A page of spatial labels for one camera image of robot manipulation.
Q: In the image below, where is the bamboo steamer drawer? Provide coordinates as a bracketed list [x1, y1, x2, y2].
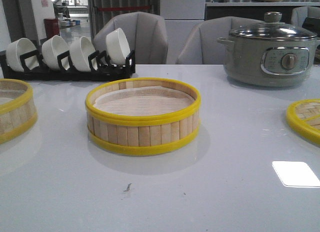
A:
[0, 78, 38, 144]
[85, 77, 201, 156]

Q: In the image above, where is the woven bamboo steamer lid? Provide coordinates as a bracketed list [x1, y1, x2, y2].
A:
[286, 98, 320, 145]

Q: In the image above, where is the black bowl rack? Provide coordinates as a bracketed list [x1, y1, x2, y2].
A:
[0, 49, 136, 82]

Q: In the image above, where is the white bowl far right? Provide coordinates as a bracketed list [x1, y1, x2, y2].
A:
[105, 28, 131, 65]

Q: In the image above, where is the white bowl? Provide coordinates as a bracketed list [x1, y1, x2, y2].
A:
[69, 36, 96, 72]
[41, 35, 69, 70]
[5, 38, 37, 72]
[105, 28, 131, 65]

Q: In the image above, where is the grey chair left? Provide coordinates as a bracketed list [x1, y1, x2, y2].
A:
[93, 11, 168, 64]

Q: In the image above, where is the grey electric cooking pot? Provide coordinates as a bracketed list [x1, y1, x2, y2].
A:
[217, 35, 320, 87]

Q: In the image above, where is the red bin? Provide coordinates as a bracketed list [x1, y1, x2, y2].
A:
[44, 18, 60, 39]

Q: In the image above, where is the dark counter cabinet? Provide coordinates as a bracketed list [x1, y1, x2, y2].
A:
[204, 2, 320, 23]

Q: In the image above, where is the glass pot lid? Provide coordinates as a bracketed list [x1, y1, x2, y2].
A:
[229, 11, 317, 40]

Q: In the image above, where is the white bowl far left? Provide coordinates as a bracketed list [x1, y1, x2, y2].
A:
[5, 38, 37, 72]

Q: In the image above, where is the grey chair far right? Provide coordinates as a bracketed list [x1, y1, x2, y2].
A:
[291, 6, 320, 31]

